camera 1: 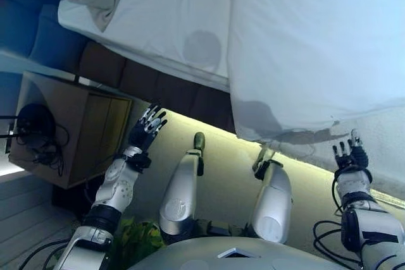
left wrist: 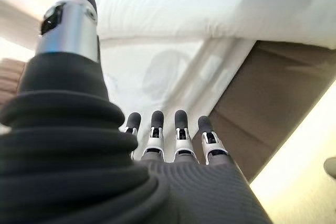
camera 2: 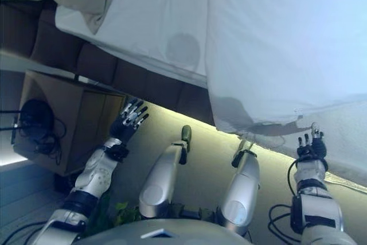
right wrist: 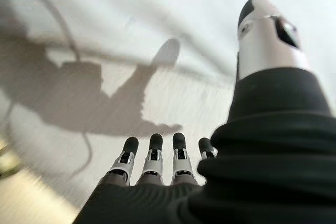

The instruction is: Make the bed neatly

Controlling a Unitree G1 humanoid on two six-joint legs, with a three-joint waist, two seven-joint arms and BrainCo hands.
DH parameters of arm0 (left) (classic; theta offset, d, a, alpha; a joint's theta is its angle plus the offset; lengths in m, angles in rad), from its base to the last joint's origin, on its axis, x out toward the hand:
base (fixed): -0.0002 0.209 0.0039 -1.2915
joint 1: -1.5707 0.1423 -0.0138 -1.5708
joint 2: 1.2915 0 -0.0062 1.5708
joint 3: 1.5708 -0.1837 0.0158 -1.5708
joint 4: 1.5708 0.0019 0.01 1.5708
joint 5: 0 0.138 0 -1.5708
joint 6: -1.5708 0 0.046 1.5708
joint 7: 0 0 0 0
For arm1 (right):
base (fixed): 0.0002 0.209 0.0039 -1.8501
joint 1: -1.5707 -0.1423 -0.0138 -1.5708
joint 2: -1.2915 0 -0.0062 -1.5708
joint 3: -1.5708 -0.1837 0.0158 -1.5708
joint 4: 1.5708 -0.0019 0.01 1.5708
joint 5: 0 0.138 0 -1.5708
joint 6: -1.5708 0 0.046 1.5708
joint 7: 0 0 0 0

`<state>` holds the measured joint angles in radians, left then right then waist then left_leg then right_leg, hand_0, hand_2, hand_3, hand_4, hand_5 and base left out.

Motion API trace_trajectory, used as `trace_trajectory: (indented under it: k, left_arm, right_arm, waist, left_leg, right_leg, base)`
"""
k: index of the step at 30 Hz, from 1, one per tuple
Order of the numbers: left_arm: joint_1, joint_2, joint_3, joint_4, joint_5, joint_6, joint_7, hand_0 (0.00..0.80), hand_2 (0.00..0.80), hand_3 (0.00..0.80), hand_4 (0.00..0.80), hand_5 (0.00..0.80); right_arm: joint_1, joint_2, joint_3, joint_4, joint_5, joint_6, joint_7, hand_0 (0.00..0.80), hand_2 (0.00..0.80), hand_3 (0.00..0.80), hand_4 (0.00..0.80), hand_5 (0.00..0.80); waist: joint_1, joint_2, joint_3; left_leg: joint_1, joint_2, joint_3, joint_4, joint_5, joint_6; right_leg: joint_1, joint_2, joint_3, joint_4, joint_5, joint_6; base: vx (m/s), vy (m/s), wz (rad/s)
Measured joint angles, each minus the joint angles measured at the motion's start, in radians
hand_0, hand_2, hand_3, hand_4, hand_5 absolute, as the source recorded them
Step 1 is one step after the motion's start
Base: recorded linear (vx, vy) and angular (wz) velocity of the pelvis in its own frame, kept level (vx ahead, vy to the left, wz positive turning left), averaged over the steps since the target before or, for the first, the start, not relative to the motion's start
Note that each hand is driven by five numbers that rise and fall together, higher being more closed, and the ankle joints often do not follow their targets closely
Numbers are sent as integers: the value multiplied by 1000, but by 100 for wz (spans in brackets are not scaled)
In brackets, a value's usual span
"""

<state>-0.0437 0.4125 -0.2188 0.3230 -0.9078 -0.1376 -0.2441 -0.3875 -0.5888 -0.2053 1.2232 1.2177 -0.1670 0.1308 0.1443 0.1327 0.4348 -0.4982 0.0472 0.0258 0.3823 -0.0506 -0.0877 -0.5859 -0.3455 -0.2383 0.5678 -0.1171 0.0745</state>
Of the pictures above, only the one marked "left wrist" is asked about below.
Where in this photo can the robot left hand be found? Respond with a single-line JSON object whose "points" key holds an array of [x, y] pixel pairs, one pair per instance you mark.
{"points": [[78, 171]]}

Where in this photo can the white duvet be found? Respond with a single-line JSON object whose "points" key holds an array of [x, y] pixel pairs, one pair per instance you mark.
{"points": [[170, 3]]}

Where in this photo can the brown bed base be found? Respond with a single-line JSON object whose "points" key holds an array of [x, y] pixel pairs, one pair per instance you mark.
{"points": [[267, 98]]}

